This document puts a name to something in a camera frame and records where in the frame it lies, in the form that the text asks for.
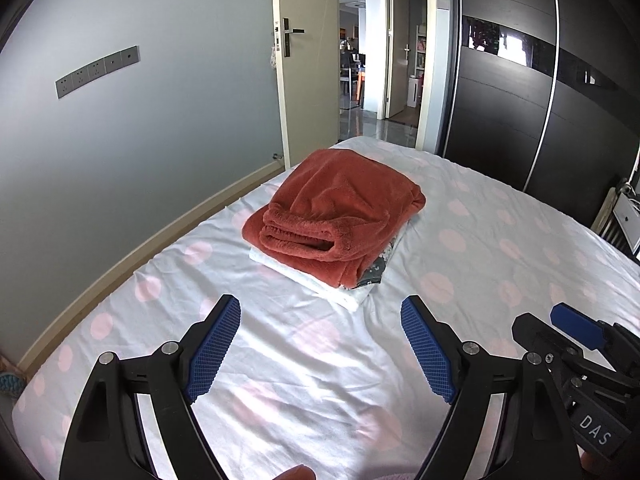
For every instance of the black sliding wardrobe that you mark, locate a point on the black sliding wardrobe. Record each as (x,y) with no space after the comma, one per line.
(546,98)

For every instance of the beige bedroom door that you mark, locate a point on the beige bedroom door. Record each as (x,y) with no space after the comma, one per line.
(307,67)

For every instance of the person's left hand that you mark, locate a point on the person's left hand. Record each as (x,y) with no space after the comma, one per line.
(299,472)

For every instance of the white folded garment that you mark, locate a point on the white folded garment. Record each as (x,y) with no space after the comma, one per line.
(347,298)

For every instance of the grey wall socket strip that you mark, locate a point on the grey wall socket strip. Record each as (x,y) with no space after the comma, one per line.
(95,70)

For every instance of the white bedside cabinet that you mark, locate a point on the white bedside cabinet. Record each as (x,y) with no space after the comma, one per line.
(626,214)

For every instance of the white pink-dotted bed sheet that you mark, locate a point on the white pink-dotted bed sheet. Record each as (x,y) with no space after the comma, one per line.
(309,382)

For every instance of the white radiator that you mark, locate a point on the white radiator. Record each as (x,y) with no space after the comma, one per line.
(606,225)

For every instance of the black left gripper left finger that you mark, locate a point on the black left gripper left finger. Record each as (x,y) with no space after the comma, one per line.
(106,439)

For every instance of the rust red fleece garment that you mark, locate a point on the rust red fleece garment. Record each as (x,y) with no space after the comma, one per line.
(334,215)

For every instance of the dark floral folded garment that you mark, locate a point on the dark floral folded garment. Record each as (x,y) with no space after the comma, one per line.
(374,273)

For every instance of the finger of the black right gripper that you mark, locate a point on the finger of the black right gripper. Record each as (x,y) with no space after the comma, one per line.
(594,335)
(538,337)

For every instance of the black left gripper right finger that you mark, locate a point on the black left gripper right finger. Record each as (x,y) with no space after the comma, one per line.
(534,439)

